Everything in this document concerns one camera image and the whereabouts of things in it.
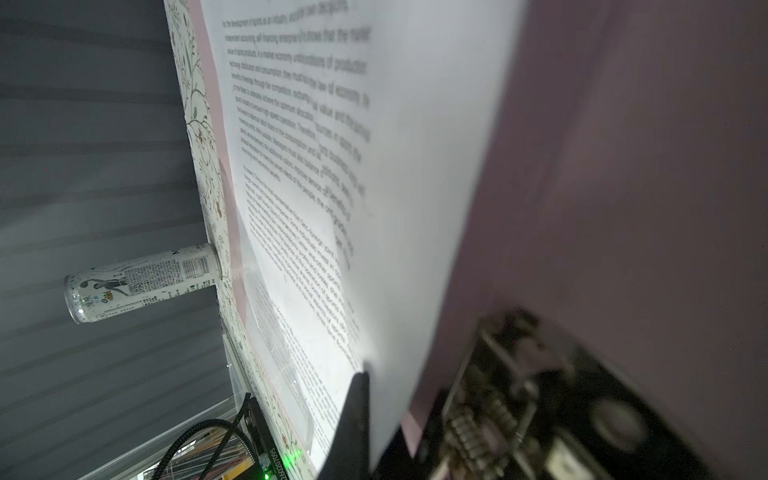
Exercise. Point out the metal folder clip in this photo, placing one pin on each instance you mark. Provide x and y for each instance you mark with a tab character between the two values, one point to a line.
529	402

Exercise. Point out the silver drink can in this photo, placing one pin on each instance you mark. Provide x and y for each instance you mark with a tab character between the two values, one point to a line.
104	292

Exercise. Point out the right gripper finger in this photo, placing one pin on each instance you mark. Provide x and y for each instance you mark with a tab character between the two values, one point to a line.
349	455

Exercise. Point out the pink file folder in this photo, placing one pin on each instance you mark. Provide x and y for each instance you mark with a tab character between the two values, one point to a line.
623	199

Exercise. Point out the printed white paper sheet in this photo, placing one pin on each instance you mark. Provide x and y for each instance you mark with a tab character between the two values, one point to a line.
355	134

